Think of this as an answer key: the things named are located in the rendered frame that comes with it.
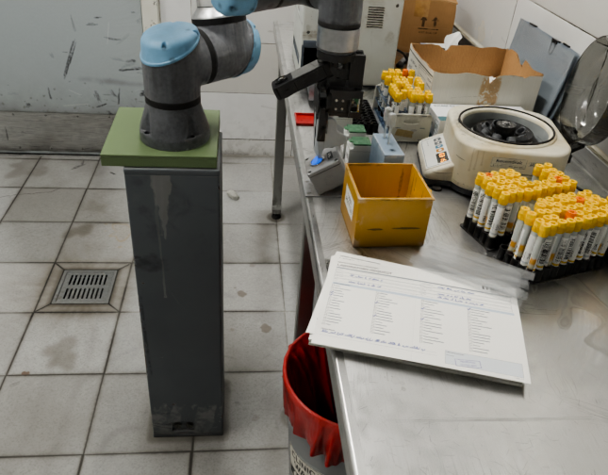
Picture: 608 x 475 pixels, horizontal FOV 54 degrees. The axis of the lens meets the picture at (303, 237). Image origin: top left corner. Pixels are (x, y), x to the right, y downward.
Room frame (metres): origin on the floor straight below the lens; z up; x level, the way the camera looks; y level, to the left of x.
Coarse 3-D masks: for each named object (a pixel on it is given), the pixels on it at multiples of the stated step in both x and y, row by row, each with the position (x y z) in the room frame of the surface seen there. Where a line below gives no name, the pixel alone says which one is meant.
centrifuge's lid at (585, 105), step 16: (592, 48) 1.27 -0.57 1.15; (576, 64) 1.29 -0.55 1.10; (592, 64) 1.29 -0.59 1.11; (576, 80) 1.29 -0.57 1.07; (592, 80) 1.28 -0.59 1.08; (576, 96) 1.28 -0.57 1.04; (592, 96) 1.26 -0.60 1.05; (560, 112) 1.26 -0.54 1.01; (576, 112) 1.26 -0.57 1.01; (592, 112) 1.23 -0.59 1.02; (560, 128) 1.22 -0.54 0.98; (576, 128) 1.23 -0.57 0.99; (592, 128) 1.19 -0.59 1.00; (576, 144) 1.15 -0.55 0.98; (592, 144) 1.12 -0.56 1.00
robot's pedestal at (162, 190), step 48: (144, 192) 1.09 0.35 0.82; (192, 192) 1.10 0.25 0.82; (144, 240) 1.09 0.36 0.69; (192, 240) 1.10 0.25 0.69; (144, 288) 1.09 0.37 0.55; (192, 288) 1.10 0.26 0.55; (144, 336) 1.09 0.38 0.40; (192, 336) 1.10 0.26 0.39; (192, 384) 1.10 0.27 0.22; (192, 432) 1.10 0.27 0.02
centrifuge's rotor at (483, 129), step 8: (488, 120) 1.24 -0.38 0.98; (496, 120) 1.23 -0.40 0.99; (504, 120) 1.25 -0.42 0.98; (472, 128) 1.20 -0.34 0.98; (480, 128) 1.20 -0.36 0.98; (488, 128) 1.20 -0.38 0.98; (496, 128) 1.19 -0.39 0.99; (504, 128) 1.17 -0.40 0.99; (512, 128) 1.17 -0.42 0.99; (520, 128) 1.21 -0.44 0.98; (528, 128) 1.21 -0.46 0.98; (488, 136) 1.15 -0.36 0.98; (496, 136) 1.15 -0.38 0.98; (504, 136) 1.17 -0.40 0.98; (512, 136) 1.18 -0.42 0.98; (520, 136) 1.18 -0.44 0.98; (528, 136) 1.18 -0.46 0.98
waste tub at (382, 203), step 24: (360, 168) 0.99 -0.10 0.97; (384, 168) 1.00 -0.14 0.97; (408, 168) 1.01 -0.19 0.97; (360, 192) 0.99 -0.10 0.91; (384, 192) 1.00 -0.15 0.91; (408, 192) 1.00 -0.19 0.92; (360, 216) 0.86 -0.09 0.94; (384, 216) 0.87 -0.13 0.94; (408, 216) 0.88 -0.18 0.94; (360, 240) 0.86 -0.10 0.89; (384, 240) 0.87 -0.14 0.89; (408, 240) 0.88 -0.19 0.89
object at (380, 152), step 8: (376, 136) 1.12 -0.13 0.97; (392, 136) 1.13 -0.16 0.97; (376, 144) 1.10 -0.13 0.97; (384, 144) 1.08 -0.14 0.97; (392, 144) 1.09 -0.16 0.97; (376, 152) 1.09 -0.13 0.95; (384, 152) 1.05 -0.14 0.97; (392, 152) 1.05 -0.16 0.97; (400, 152) 1.06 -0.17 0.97; (376, 160) 1.08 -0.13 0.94; (384, 160) 1.04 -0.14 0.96; (392, 160) 1.04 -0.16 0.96; (400, 160) 1.04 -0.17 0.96
